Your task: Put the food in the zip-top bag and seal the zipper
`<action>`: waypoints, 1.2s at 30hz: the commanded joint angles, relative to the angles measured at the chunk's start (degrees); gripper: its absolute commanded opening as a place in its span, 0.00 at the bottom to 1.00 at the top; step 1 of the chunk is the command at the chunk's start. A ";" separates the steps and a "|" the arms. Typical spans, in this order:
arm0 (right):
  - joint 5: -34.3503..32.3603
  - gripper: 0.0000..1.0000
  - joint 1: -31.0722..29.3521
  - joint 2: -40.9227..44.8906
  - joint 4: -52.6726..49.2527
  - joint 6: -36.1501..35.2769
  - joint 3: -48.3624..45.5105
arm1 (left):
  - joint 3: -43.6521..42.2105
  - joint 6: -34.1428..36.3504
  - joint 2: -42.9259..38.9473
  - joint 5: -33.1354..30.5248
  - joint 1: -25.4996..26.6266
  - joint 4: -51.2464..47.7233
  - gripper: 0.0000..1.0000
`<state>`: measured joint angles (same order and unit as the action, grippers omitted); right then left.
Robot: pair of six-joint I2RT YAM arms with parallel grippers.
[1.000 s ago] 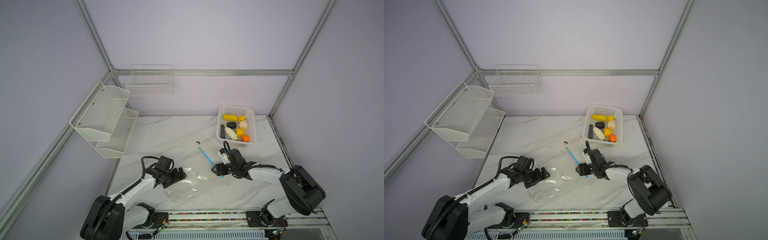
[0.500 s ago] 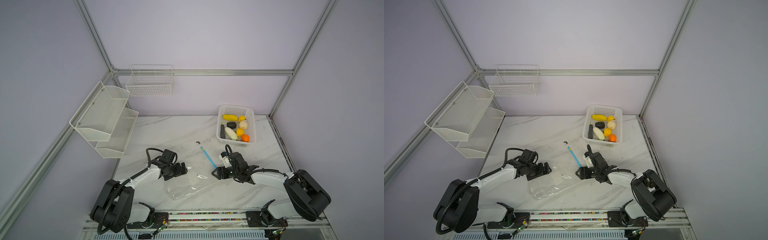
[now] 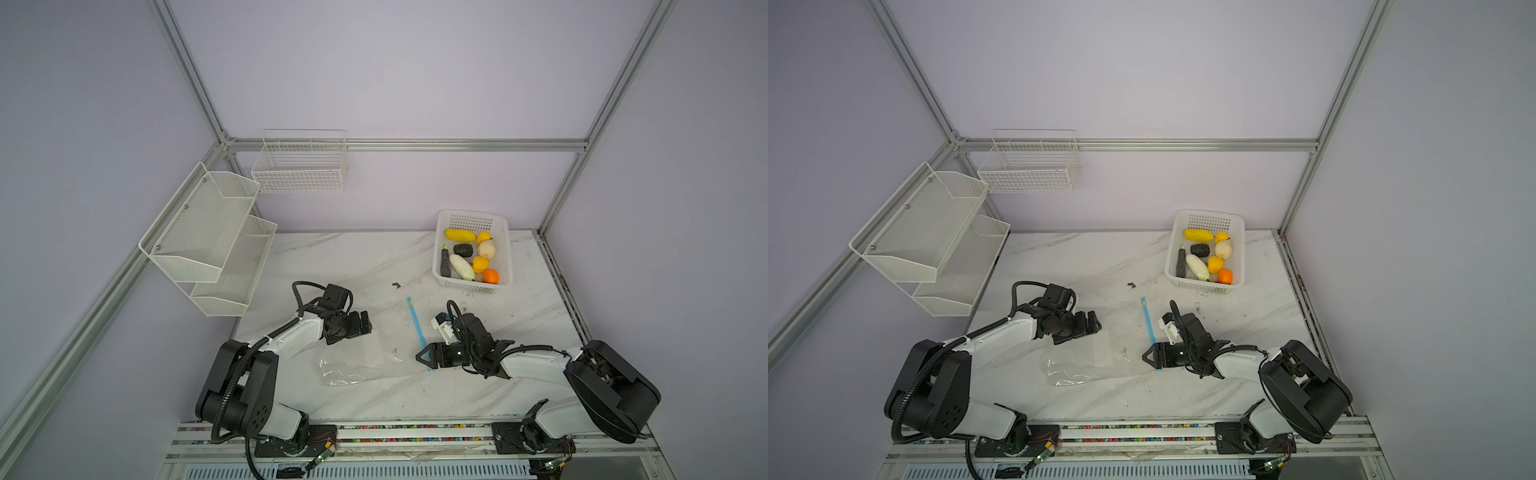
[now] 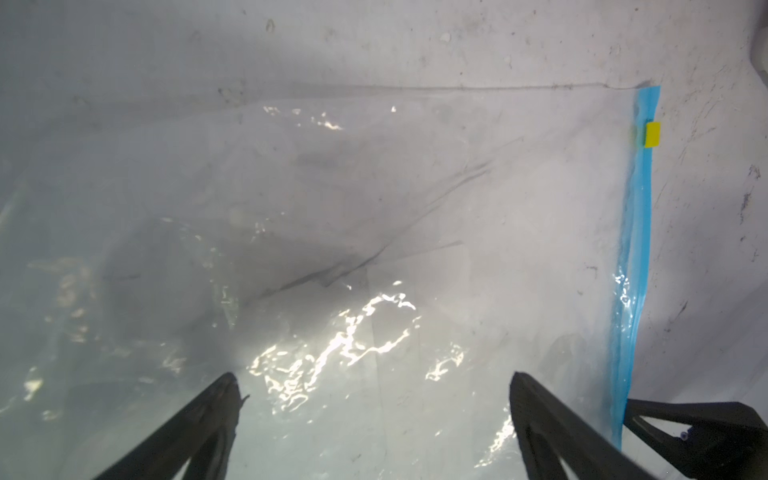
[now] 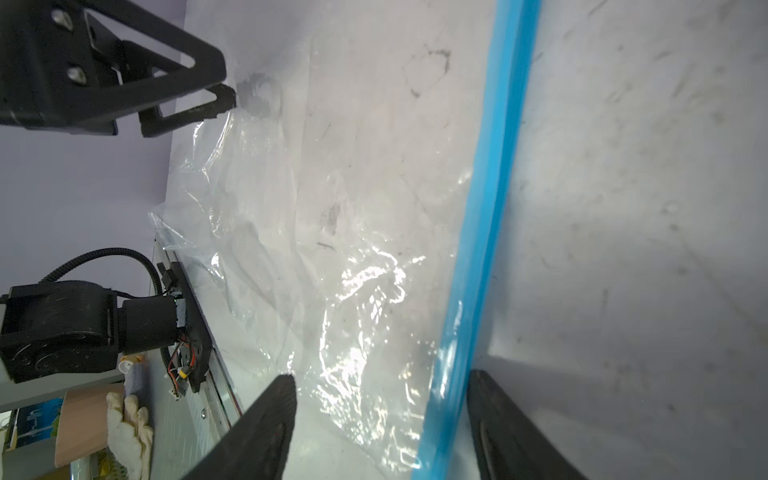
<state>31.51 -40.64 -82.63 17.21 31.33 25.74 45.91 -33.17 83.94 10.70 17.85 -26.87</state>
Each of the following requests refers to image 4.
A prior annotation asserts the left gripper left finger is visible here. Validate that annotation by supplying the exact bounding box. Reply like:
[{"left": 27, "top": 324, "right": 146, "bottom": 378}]
[{"left": 98, "top": 372, "right": 244, "bottom": 480}]

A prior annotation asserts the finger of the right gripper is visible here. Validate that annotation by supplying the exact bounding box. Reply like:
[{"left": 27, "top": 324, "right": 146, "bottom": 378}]
[{"left": 623, "top": 399, "right": 767, "bottom": 479}]

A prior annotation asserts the clear zip top bag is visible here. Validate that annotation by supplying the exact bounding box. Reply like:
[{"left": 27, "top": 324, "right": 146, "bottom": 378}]
[{"left": 1, "top": 86, "right": 659, "bottom": 479}]

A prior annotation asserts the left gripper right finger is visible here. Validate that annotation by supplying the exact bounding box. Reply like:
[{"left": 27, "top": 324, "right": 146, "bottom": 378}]
[{"left": 509, "top": 372, "right": 652, "bottom": 479}]

